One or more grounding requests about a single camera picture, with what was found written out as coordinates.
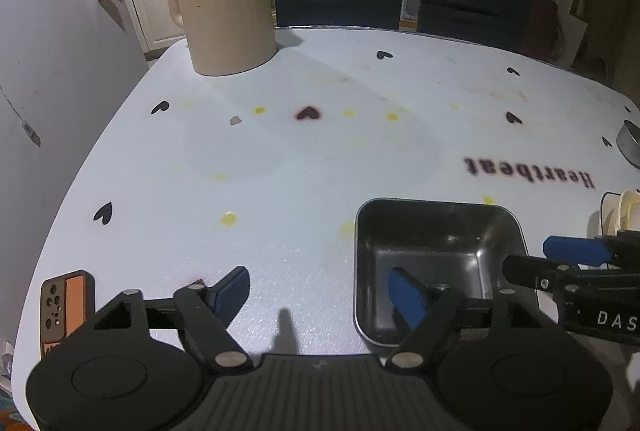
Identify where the white kitchen cabinet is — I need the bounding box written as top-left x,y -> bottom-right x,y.
116,0 -> 189,58

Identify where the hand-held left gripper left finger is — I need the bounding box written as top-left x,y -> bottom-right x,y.
91,265 -> 250,373

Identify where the orange black phone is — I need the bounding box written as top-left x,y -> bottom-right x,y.
39,269 -> 96,358

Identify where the round steel bowl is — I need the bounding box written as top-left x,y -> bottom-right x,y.
615,120 -> 640,170

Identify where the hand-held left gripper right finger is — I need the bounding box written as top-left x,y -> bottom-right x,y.
387,266 -> 562,374

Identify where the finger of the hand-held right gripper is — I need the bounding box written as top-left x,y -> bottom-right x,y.
543,235 -> 620,265
502,254 -> 584,295

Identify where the cream bowl with handles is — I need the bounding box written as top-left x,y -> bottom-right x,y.
602,189 -> 640,234

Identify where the steel rectangular tray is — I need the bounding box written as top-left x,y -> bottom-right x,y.
354,198 -> 532,354

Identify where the beige kettle with steel lid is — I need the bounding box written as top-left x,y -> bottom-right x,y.
161,0 -> 279,77

